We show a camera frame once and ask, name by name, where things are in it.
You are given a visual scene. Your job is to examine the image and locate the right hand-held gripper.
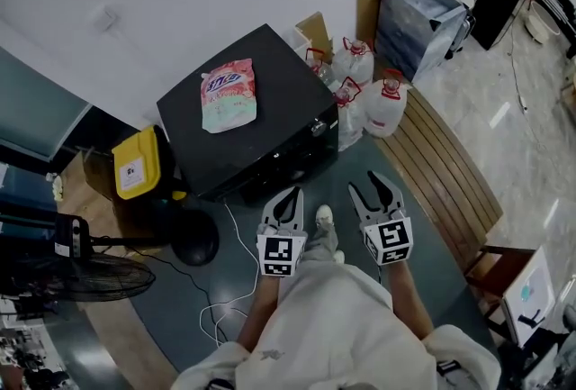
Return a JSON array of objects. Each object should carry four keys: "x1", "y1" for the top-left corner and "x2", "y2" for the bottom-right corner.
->
[{"x1": 347, "y1": 170, "x2": 414, "y2": 267}]

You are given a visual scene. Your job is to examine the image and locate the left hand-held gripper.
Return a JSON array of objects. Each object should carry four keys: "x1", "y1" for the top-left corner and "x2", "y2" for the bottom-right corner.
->
[{"x1": 256, "y1": 186, "x2": 310, "y2": 277}]

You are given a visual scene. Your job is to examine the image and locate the black washing machine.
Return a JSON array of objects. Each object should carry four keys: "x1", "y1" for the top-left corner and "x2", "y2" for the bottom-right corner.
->
[{"x1": 156, "y1": 23, "x2": 340, "y2": 205}]

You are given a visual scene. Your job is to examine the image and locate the person's right forearm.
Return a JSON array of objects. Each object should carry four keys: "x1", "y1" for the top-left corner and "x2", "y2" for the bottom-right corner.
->
[{"x1": 386, "y1": 261, "x2": 436, "y2": 340}]

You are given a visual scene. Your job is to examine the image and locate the person's left forearm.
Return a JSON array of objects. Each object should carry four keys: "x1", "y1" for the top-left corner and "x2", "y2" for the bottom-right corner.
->
[{"x1": 237, "y1": 274, "x2": 283, "y2": 353}]

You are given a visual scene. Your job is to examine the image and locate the person's white shoe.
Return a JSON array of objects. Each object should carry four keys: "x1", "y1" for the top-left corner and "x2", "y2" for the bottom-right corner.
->
[{"x1": 314, "y1": 204, "x2": 335, "y2": 227}]

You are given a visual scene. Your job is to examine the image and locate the person's grey trousers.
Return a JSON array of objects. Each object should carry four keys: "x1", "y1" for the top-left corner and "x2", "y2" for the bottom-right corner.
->
[{"x1": 301, "y1": 221, "x2": 341, "y2": 263}]

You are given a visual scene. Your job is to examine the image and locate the wooden slatted platform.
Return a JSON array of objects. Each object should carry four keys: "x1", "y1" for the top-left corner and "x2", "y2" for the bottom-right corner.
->
[{"x1": 373, "y1": 86, "x2": 505, "y2": 275}]

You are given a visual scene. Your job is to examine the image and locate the black floor fan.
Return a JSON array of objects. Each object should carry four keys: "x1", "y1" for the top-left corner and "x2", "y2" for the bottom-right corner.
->
[{"x1": 0, "y1": 208, "x2": 221, "y2": 304}]

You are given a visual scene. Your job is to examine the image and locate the person's white shirt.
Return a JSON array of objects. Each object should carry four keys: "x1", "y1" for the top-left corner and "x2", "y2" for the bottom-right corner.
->
[{"x1": 173, "y1": 259, "x2": 503, "y2": 390}]

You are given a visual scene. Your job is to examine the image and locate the wooden side table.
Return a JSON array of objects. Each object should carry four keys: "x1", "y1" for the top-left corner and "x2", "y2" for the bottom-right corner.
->
[{"x1": 465, "y1": 243, "x2": 559, "y2": 349}]

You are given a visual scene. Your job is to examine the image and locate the pink detergent pouch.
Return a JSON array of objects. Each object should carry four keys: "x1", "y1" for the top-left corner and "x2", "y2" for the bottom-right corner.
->
[{"x1": 200, "y1": 58, "x2": 257, "y2": 135}]

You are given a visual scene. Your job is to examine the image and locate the yellow lidded bin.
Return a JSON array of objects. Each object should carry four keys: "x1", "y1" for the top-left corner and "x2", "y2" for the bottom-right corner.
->
[{"x1": 111, "y1": 125, "x2": 188, "y2": 202}]

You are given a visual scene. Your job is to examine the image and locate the grey plastic-wrapped storage box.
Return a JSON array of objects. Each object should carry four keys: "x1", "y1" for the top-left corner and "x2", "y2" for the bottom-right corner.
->
[{"x1": 373, "y1": 0, "x2": 469, "y2": 83}]

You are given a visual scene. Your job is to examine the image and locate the white plastic container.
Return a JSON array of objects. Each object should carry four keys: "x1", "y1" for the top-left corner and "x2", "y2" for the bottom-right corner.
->
[{"x1": 282, "y1": 26, "x2": 311, "y2": 59}]

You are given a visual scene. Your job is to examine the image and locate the white printed board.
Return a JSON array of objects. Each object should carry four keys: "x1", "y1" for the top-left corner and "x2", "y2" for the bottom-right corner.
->
[{"x1": 501, "y1": 246, "x2": 557, "y2": 347}]

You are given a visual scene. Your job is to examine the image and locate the small open cardboard box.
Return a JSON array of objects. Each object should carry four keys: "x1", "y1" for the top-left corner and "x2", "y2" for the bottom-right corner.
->
[{"x1": 295, "y1": 11, "x2": 335, "y2": 60}]

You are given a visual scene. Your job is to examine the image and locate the silver suitcase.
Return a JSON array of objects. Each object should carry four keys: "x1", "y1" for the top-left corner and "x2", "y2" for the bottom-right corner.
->
[{"x1": 447, "y1": 12, "x2": 477, "y2": 60}]

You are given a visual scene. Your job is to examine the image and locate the brown cardboard box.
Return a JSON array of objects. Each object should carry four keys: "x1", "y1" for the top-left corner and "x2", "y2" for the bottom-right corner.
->
[{"x1": 58, "y1": 149, "x2": 118, "y2": 209}]

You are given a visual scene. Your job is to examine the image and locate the tall black cabinet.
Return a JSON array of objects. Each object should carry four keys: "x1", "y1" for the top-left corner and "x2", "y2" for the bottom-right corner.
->
[{"x1": 470, "y1": 0, "x2": 527, "y2": 50}]

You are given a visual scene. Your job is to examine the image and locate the white round tub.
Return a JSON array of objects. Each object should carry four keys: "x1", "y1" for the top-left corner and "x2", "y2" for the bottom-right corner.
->
[{"x1": 524, "y1": 0, "x2": 562, "y2": 45}]

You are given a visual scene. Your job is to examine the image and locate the white floor cable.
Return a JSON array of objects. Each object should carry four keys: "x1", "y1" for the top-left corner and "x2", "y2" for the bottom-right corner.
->
[{"x1": 199, "y1": 202, "x2": 261, "y2": 349}]

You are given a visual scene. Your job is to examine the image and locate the clear water jug red handle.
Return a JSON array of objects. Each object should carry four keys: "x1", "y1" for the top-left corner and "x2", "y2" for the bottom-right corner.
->
[
  {"x1": 305, "y1": 48, "x2": 337, "y2": 86},
  {"x1": 332, "y1": 77, "x2": 365, "y2": 153},
  {"x1": 331, "y1": 36, "x2": 374, "y2": 86},
  {"x1": 362, "y1": 68, "x2": 413, "y2": 138}
]

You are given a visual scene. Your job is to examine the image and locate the black floor cable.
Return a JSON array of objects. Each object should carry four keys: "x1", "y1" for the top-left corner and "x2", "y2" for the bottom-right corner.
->
[{"x1": 123, "y1": 243, "x2": 230, "y2": 347}]

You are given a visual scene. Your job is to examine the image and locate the white wall socket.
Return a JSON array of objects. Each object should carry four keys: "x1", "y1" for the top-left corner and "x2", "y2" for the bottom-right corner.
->
[{"x1": 94, "y1": 5, "x2": 121, "y2": 32}]

